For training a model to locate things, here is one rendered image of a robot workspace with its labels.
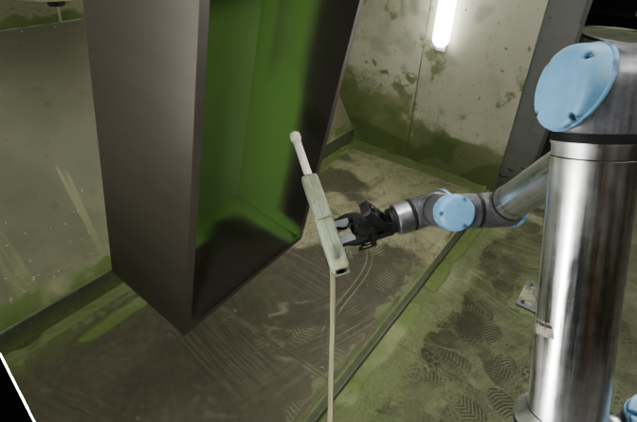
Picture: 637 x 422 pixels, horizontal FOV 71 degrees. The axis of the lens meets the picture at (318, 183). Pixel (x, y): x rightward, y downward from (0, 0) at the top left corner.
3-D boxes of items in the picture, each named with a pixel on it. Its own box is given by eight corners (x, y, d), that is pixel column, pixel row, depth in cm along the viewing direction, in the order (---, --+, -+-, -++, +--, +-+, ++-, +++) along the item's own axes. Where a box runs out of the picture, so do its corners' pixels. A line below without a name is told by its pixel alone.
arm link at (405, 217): (417, 220, 119) (403, 192, 125) (400, 225, 119) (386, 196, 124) (413, 236, 127) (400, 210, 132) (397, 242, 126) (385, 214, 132)
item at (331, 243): (352, 298, 127) (350, 262, 109) (336, 302, 127) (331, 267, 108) (307, 170, 156) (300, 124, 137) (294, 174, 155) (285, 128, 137)
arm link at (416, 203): (453, 187, 121) (439, 187, 131) (410, 200, 120) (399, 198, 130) (462, 220, 122) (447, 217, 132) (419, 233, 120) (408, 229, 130)
